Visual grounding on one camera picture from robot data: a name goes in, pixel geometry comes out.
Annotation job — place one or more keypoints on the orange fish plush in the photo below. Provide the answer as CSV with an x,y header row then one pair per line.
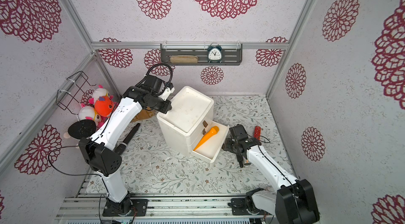
x,y
104,106

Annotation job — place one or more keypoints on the white three-drawer cabinet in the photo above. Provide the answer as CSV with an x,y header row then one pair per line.
x,y
191,114

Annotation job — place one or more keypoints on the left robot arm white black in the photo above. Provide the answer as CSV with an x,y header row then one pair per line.
x,y
98,150

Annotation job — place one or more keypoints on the teal alarm clock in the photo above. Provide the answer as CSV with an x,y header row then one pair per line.
x,y
215,54

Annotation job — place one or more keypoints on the pink white plush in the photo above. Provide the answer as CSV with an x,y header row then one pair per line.
x,y
89,113
99,92

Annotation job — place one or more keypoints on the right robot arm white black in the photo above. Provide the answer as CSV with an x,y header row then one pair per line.
x,y
294,202

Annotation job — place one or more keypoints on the pink white plush lower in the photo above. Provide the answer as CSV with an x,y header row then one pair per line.
x,y
89,113

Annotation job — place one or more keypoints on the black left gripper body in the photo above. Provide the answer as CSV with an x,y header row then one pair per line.
x,y
161,105

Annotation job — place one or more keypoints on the black-haired doll striped shirt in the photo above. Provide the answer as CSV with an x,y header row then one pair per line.
x,y
81,129

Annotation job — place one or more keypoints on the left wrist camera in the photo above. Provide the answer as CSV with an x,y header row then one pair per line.
x,y
157,87

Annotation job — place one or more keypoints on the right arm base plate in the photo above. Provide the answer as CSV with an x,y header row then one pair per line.
x,y
244,206

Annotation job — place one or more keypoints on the white bottom drawer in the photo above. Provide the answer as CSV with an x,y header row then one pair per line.
x,y
209,151

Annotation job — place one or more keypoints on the red glitter microphone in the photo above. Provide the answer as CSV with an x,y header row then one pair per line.
x,y
257,132

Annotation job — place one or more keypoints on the pink white plush upper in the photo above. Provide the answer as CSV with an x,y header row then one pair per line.
x,y
99,92

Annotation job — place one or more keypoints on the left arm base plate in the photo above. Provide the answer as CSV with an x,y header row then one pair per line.
x,y
131,207

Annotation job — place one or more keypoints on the black wire wall basket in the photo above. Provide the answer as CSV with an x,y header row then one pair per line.
x,y
77,93

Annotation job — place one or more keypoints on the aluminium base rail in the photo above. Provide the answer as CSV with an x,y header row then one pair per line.
x,y
158,207

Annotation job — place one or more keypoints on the grey wall shelf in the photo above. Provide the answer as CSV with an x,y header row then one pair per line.
x,y
232,53

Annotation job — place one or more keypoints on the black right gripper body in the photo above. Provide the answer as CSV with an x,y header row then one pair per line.
x,y
232,145

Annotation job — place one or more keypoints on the floral table mat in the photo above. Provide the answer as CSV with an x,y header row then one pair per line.
x,y
150,166

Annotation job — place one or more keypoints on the brown plush toy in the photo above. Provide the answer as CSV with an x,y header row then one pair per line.
x,y
143,115

